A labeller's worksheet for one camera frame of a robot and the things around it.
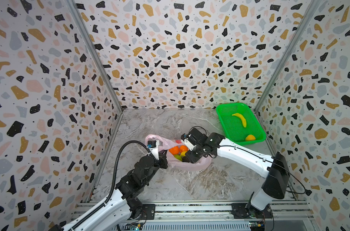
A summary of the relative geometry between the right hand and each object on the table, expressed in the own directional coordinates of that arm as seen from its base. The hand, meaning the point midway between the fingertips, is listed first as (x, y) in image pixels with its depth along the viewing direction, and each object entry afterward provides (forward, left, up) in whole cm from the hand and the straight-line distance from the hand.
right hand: (189, 156), depth 79 cm
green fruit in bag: (+5, +7, -10) cm, 13 cm away
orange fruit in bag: (+9, +9, -9) cm, 16 cm away
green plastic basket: (+36, -39, -15) cm, 55 cm away
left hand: (-1, +10, +8) cm, 13 cm away
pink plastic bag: (-2, +12, +14) cm, 18 cm away
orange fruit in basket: (+21, -42, -11) cm, 48 cm away
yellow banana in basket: (+40, -42, -13) cm, 59 cm away
